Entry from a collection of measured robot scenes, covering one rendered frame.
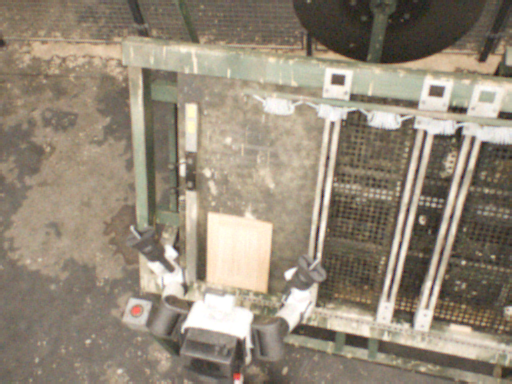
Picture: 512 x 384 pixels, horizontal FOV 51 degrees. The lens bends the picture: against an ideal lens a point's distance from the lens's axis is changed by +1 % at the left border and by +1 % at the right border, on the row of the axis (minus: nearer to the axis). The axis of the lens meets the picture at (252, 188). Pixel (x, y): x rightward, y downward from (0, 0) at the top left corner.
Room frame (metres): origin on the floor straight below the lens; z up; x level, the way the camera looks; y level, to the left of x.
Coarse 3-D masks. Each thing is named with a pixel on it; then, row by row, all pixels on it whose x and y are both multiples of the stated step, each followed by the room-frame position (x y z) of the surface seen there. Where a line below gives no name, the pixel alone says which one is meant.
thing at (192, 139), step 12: (192, 120) 1.41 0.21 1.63; (192, 132) 1.39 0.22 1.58; (192, 144) 1.35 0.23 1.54; (192, 192) 1.23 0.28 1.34; (192, 204) 1.20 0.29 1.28; (192, 216) 1.16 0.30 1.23; (192, 228) 1.13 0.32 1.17; (192, 240) 1.09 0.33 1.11; (192, 252) 1.05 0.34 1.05; (192, 264) 1.02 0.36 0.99; (192, 276) 0.98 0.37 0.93
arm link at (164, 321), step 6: (168, 294) 0.78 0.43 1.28; (162, 306) 0.70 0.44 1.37; (162, 312) 0.68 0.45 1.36; (168, 312) 0.68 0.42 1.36; (156, 318) 0.67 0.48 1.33; (162, 318) 0.66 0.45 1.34; (168, 318) 0.66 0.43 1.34; (174, 318) 0.66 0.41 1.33; (156, 324) 0.65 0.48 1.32; (162, 324) 0.64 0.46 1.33; (168, 324) 0.64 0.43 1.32; (174, 324) 0.64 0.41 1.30; (156, 330) 0.63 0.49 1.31; (162, 330) 0.62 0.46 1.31; (168, 330) 0.62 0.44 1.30
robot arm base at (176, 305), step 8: (168, 296) 0.75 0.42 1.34; (168, 304) 0.70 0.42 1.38; (176, 304) 0.71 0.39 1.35; (184, 304) 0.71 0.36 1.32; (176, 312) 0.67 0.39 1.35; (184, 312) 0.67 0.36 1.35; (152, 328) 0.64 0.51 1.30; (176, 328) 0.62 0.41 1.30; (160, 336) 0.60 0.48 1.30; (168, 336) 0.60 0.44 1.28; (176, 336) 0.60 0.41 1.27
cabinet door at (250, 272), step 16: (208, 224) 1.13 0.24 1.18; (224, 224) 1.11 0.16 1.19; (240, 224) 1.09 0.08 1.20; (256, 224) 1.07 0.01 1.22; (272, 224) 1.05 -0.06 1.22; (208, 240) 1.08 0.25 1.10; (224, 240) 1.06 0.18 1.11; (240, 240) 1.04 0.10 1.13; (256, 240) 1.02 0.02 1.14; (208, 256) 1.03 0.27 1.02; (224, 256) 1.01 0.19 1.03; (240, 256) 0.99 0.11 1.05; (256, 256) 0.97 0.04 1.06; (208, 272) 0.98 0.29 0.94; (224, 272) 0.96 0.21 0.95; (240, 272) 0.94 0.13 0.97; (256, 272) 0.92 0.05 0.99; (256, 288) 0.87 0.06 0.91
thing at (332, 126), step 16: (336, 96) 1.25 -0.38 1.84; (336, 128) 1.20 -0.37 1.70; (336, 144) 1.16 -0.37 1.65; (320, 160) 1.14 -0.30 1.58; (320, 176) 1.10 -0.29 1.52; (320, 192) 1.05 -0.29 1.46; (320, 208) 1.03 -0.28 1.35; (320, 224) 0.98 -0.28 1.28; (320, 240) 0.92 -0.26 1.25; (320, 256) 0.87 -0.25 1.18
